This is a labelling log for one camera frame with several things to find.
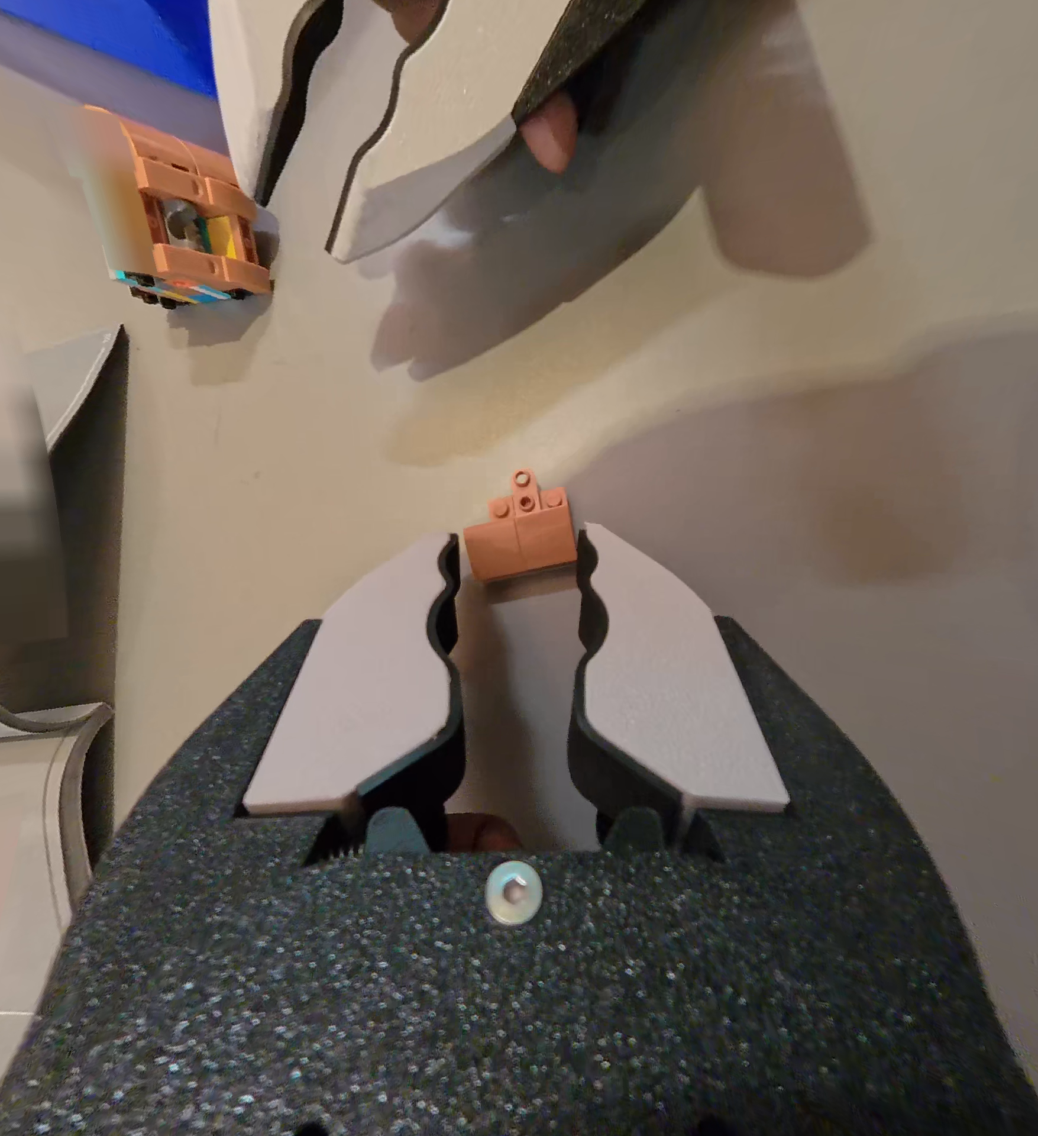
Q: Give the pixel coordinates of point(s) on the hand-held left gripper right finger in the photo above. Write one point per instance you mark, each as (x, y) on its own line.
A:
(674, 701)

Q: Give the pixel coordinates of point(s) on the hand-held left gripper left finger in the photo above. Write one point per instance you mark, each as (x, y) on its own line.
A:
(368, 692)

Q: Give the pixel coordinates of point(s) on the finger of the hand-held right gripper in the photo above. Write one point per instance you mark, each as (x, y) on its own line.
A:
(457, 115)
(248, 71)

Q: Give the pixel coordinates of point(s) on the orange toy brick assembly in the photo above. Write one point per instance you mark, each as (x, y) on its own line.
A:
(526, 501)

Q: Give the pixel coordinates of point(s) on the grey desk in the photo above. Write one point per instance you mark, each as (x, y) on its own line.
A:
(838, 532)

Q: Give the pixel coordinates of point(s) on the person's right hand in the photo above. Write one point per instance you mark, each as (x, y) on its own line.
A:
(552, 138)

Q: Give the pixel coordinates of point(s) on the blue plastic bin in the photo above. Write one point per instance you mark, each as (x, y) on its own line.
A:
(111, 35)

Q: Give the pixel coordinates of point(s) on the brown toy brick model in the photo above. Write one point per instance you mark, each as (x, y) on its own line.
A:
(208, 222)

